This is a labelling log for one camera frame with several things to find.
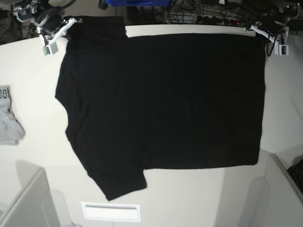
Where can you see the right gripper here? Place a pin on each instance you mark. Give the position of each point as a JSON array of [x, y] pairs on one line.
[[50, 19]]

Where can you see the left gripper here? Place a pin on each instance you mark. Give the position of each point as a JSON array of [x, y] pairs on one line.
[[268, 27]]

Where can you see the black T-shirt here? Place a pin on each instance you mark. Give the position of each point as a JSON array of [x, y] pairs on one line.
[[178, 101]]

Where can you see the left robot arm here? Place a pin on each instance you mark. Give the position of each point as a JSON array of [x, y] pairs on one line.
[[274, 17]]

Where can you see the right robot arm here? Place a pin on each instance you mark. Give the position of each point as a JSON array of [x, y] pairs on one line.
[[33, 8]]

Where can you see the blue box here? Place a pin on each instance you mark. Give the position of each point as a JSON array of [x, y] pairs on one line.
[[122, 3]]

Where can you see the black power strip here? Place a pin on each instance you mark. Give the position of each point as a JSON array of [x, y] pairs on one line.
[[219, 21]]

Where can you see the grey folded garment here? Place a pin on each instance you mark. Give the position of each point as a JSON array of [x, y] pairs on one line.
[[11, 131]]

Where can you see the black keyboard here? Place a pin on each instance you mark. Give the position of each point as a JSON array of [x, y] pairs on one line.
[[296, 172]]

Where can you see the white partition panel left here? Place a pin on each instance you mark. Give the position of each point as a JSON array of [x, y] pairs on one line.
[[33, 205]]

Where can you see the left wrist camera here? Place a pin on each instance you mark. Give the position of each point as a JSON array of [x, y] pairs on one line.
[[281, 49]]

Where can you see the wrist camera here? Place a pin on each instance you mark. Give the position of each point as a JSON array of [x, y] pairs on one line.
[[281, 49], [50, 49]]

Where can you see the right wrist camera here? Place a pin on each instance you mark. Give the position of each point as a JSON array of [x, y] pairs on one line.
[[50, 49]]

